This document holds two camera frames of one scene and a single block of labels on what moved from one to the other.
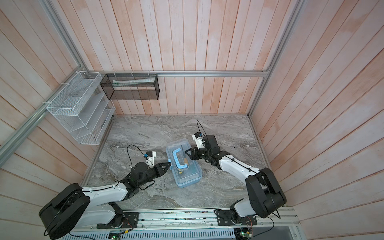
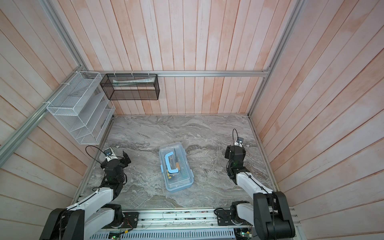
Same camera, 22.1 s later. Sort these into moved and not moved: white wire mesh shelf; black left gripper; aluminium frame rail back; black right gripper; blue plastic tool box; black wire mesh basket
Moved: blue plastic tool box; black left gripper; black right gripper
Not moved: white wire mesh shelf; aluminium frame rail back; black wire mesh basket
